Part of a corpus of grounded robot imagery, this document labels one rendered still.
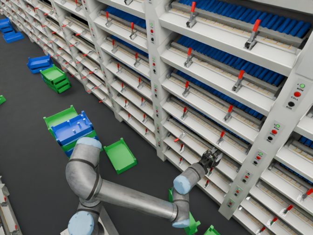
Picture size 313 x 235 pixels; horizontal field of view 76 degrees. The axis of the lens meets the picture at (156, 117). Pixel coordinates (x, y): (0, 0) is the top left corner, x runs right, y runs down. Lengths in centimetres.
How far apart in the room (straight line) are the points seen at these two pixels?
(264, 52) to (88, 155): 79
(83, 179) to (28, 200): 126
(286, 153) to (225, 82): 39
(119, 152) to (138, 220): 66
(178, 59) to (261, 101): 44
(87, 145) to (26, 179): 135
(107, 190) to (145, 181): 94
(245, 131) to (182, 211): 51
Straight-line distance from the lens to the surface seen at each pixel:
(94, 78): 238
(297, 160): 100
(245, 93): 90
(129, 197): 97
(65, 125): 198
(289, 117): 85
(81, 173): 89
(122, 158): 198
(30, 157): 237
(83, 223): 142
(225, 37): 85
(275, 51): 79
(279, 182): 115
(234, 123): 103
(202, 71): 98
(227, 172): 132
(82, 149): 94
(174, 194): 118
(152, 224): 171
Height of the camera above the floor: 165
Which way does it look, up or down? 47 degrees down
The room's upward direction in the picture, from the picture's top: 4 degrees counter-clockwise
